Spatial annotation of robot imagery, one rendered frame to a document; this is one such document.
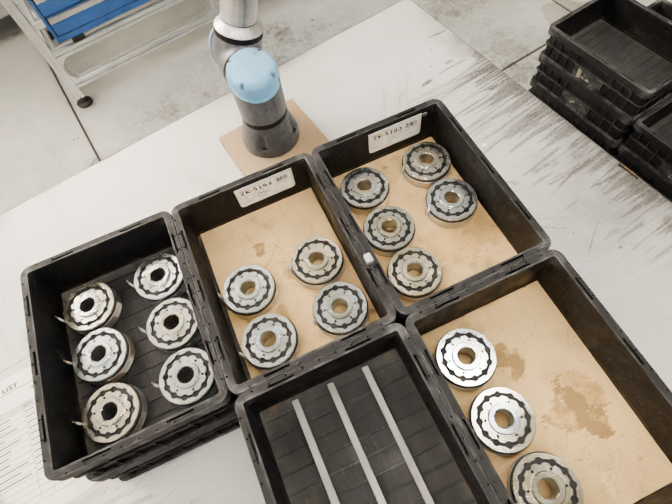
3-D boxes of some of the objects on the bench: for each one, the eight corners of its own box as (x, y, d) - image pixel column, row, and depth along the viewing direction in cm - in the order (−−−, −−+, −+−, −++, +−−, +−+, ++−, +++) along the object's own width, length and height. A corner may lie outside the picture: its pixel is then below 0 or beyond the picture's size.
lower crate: (87, 311, 108) (55, 291, 97) (208, 259, 111) (189, 235, 101) (122, 486, 90) (86, 485, 79) (264, 417, 93) (248, 408, 83)
